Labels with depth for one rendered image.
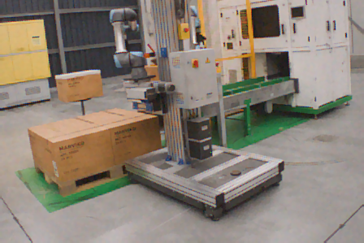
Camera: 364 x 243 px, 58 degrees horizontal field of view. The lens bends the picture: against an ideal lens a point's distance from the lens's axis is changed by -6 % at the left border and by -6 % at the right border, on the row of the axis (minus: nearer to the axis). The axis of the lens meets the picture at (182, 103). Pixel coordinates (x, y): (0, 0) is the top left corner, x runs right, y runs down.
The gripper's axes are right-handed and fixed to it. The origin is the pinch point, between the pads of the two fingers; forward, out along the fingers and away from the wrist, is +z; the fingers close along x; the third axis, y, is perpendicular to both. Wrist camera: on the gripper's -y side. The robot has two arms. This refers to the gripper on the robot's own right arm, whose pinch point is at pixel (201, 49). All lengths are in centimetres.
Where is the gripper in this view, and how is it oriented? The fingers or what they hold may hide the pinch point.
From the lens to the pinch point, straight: 409.1
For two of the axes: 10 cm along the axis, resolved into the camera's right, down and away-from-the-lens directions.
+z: 1.1, 9.8, 1.7
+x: 6.4, 0.6, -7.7
